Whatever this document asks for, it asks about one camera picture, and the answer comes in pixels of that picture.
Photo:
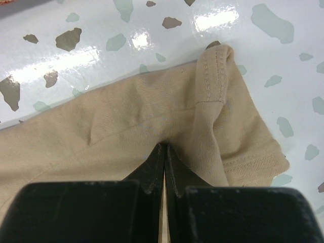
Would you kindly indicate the beige t shirt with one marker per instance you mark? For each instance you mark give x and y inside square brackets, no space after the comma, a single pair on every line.
[202,108]

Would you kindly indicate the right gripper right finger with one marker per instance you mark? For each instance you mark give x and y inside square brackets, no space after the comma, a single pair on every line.
[199,212]

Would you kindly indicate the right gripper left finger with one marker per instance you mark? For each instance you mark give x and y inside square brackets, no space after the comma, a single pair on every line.
[128,210]

